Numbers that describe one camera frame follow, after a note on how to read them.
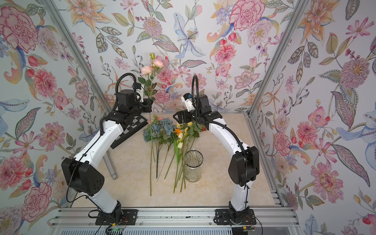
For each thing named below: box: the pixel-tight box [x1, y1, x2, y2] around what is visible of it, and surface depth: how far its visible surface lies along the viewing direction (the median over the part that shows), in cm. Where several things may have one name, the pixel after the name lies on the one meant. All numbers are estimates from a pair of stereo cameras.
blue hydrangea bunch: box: [142, 117, 176, 180], surface depth 101 cm
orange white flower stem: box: [173, 128, 184, 193], surface depth 97 cm
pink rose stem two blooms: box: [138, 52, 165, 196], surface depth 77 cm
